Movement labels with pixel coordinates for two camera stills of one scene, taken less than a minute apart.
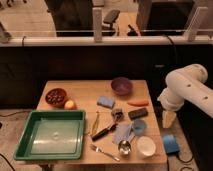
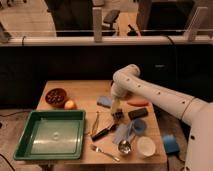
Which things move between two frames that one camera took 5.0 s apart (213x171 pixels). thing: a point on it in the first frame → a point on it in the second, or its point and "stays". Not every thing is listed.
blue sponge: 106,101 stays
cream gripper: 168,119 → 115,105
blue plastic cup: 139,126 stays
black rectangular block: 141,112 stays
